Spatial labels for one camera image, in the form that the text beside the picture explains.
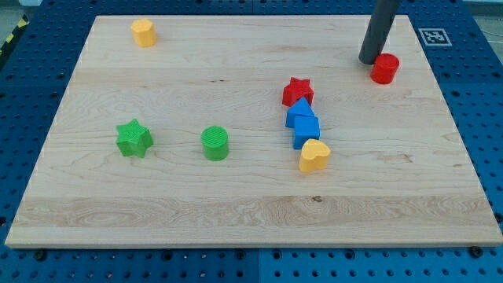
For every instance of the blue cube block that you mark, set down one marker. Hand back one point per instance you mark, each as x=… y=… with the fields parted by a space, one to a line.
x=305 y=128

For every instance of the blue triangle block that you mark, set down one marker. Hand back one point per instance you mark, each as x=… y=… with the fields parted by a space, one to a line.
x=299 y=108

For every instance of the yellow hexagon block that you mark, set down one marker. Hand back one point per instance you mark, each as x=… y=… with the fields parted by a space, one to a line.
x=143 y=32

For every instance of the red cylinder block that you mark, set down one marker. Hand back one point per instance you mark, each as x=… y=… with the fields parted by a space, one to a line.
x=384 y=68

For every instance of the yellow heart block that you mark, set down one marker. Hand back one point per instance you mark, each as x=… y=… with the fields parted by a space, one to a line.
x=314 y=156

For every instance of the red star block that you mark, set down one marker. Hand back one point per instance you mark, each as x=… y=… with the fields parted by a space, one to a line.
x=297 y=89

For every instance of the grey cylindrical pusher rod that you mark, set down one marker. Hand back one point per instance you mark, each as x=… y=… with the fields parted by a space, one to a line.
x=378 y=30

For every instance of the white fiducial marker tag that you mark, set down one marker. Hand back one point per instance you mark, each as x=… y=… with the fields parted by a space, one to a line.
x=434 y=37

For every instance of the wooden board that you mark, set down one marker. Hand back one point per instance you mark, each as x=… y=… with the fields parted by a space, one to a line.
x=398 y=175

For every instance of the green cylinder block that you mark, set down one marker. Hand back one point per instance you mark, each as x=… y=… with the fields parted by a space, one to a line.
x=214 y=141

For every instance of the green star block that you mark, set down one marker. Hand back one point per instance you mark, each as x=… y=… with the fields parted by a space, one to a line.
x=133 y=139

